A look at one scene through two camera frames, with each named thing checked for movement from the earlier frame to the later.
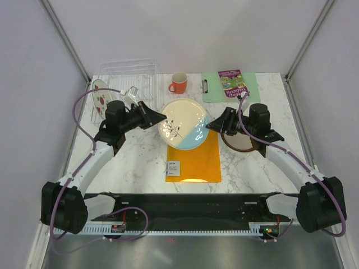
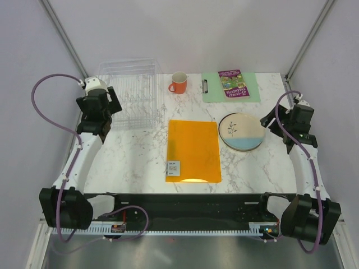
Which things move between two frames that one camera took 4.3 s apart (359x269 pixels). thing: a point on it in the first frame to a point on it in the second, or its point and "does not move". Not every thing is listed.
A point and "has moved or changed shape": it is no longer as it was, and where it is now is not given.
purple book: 233,82 does not move
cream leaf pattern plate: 184,128 has moved or changed shape
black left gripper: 149,117 to 114,106
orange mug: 179,82 does not move
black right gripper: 224,123 to 266,119
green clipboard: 213,92 does not move
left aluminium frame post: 50,13 does not move
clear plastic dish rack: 123,74 does not move
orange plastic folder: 201,164 does not move
